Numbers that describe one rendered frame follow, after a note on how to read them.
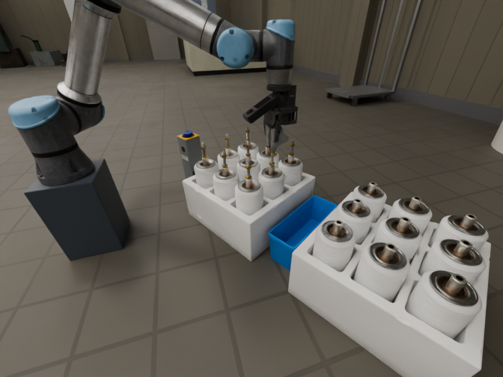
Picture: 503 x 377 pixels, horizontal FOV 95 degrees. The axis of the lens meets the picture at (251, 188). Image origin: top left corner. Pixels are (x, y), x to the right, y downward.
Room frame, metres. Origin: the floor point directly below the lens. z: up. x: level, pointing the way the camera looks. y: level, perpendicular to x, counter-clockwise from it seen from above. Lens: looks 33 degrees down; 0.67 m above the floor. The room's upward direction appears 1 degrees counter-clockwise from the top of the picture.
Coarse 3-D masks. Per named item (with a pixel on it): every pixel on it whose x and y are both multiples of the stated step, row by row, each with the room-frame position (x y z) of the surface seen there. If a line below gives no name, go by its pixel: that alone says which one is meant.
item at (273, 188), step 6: (258, 174) 0.73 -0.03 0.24; (282, 174) 0.72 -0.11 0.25; (258, 180) 0.73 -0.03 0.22; (264, 180) 0.69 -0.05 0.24; (270, 180) 0.68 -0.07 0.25; (276, 180) 0.69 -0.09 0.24; (282, 180) 0.70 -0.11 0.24; (264, 186) 0.69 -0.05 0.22; (270, 186) 0.68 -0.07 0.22; (276, 186) 0.69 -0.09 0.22; (282, 186) 0.70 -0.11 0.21; (264, 192) 0.69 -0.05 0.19; (270, 192) 0.68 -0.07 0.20; (276, 192) 0.68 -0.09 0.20; (282, 192) 0.71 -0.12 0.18; (270, 198) 0.68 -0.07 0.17
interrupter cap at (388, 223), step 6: (390, 222) 0.45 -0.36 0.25; (396, 222) 0.45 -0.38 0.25; (390, 228) 0.43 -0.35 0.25; (396, 228) 0.43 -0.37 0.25; (408, 228) 0.43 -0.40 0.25; (414, 228) 0.42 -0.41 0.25; (396, 234) 0.40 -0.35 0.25; (402, 234) 0.40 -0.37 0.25; (408, 234) 0.40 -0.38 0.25; (414, 234) 0.40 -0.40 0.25
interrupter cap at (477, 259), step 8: (448, 240) 0.38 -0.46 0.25; (456, 240) 0.38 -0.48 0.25; (440, 248) 0.36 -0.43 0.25; (448, 248) 0.36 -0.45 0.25; (472, 248) 0.36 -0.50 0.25; (448, 256) 0.34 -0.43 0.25; (456, 256) 0.34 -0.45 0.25; (464, 256) 0.34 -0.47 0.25; (472, 256) 0.34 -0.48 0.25; (480, 256) 0.33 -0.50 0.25; (464, 264) 0.31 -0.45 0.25; (472, 264) 0.31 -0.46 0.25; (480, 264) 0.31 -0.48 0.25
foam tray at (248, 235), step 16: (192, 176) 0.84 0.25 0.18; (304, 176) 0.82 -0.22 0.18; (192, 192) 0.76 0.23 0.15; (208, 192) 0.72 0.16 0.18; (288, 192) 0.70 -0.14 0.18; (304, 192) 0.76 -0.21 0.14; (192, 208) 0.78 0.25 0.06; (208, 208) 0.69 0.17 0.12; (224, 208) 0.62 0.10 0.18; (272, 208) 0.62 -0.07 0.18; (288, 208) 0.68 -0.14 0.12; (208, 224) 0.71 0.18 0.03; (224, 224) 0.63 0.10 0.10; (240, 224) 0.57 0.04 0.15; (256, 224) 0.56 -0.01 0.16; (272, 224) 0.62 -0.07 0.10; (224, 240) 0.64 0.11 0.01; (240, 240) 0.57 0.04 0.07; (256, 240) 0.56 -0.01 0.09; (256, 256) 0.56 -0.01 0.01
